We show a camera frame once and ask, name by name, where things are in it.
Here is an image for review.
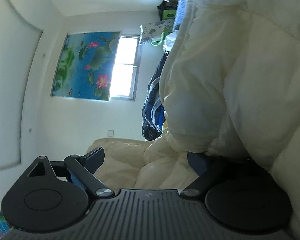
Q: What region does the green plastic hanger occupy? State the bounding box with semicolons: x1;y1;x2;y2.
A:
149;10;176;46

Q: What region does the dark folded clothes pile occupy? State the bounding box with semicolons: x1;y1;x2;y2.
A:
142;54;167;141

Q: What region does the light blue bed sheet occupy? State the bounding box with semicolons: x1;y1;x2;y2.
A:
173;0;187;31

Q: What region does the floral fabric bag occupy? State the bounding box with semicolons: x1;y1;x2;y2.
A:
139;19;174;44

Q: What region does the white wall socket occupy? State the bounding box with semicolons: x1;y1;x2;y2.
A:
107;130;114;138

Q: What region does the bright window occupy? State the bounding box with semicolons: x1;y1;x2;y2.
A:
110;35;140;101

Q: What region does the lotus flower window curtain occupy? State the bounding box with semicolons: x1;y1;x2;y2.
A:
51;31;121;101

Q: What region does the white puffer jacket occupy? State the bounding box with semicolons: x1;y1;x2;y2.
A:
93;0;300;239

